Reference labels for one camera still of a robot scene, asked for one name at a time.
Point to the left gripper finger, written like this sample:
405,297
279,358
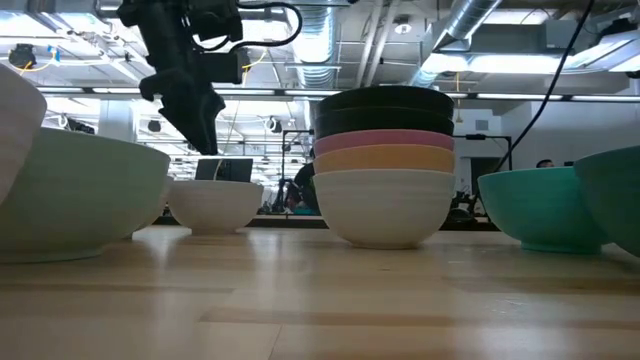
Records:
152,86
195,115

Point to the large white bowl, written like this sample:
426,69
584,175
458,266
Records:
215,205

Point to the pale green bowl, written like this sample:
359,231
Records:
75,195

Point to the black bowl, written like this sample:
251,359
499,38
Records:
385,125
385,97

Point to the pink bowl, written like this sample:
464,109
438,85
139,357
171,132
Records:
385,140

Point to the teal bowl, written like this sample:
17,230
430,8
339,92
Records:
615,200
540,210

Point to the ceiling light strip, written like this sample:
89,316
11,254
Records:
550,96
200,91

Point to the dark laptop screen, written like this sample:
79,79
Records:
225,170

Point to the person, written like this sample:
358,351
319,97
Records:
545,163
306,187

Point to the black ceiling device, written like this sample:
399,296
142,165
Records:
21,55

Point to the orange bowl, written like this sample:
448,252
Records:
385,160

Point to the black stand frame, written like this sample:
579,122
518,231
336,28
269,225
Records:
285,150
507,150

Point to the silver ribbed ventilation duct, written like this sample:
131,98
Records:
315,45

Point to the silver smooth ventilation duct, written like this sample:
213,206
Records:
460,30

